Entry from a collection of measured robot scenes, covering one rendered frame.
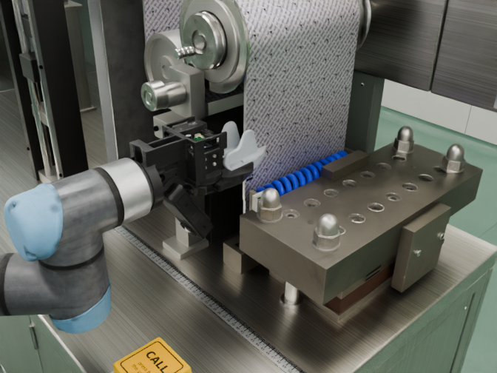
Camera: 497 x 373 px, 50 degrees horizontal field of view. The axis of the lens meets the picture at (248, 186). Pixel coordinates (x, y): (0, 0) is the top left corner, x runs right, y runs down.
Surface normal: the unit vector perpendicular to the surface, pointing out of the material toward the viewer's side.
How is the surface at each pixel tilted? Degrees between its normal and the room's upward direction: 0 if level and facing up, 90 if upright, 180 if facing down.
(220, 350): 0
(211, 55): 90
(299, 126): 90
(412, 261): 90
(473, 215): 0
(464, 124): 90
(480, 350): 0
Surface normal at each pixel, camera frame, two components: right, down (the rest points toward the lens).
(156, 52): -0.74, 0.32
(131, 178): 0.48, -0.36
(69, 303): 0.07, 0.50
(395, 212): 0.02, -0.87
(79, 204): 0.57, -0.16
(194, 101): 0.67, 0.38
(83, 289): 0.48, 0.44
